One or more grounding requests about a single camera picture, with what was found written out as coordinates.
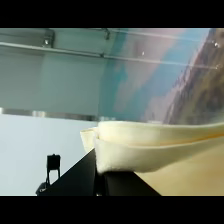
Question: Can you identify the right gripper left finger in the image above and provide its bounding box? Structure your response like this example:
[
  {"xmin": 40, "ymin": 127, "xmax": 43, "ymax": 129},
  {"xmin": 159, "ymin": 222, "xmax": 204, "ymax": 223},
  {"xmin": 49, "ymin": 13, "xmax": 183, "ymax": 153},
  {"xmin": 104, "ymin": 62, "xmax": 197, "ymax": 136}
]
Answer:
[{"xmin": 43, "ymin": 148, "xmax": 98, "ymax": 197}]

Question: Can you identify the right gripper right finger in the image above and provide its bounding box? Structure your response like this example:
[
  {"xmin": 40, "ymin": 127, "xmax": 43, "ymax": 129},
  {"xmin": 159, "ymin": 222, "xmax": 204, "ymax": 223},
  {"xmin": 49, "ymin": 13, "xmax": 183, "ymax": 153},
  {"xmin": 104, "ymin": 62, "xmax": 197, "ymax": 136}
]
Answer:
[{"xmin": 99, "ymin": 170, "xmax": 162, "ymax": 197}]

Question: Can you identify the cream garment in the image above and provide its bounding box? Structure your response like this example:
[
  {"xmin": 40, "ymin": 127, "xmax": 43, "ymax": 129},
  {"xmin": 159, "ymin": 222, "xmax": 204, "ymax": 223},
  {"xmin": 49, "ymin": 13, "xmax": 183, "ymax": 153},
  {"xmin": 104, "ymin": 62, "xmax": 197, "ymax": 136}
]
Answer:
[{"xmin": 79, "ymin": 120, "xmax": 224, "ymax": 197}]

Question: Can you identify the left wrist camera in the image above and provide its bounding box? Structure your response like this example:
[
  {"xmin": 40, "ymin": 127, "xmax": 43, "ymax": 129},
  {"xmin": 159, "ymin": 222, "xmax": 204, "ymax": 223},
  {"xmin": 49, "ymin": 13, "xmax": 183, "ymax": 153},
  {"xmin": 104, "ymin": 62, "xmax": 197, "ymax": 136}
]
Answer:
[{"xmin": 35, "ymin": 153, "xmax": 62, "ymax": 196}]

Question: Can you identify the silver frame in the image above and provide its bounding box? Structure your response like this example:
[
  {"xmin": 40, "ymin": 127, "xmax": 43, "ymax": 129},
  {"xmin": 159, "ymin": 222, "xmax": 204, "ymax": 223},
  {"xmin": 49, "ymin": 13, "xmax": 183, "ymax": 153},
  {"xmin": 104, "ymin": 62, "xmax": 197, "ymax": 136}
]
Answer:
[{"xmin": 0, "ymin": 107, "xmax": 117, "ymax": 122}]

